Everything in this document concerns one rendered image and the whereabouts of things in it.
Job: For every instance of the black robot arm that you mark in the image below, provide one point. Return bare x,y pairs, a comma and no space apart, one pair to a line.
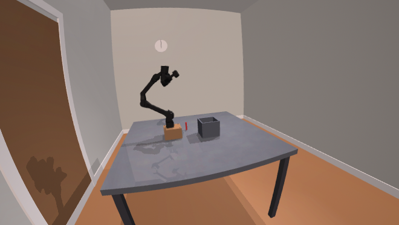
144,103

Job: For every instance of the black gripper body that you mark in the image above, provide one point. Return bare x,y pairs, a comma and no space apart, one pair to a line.
174,74

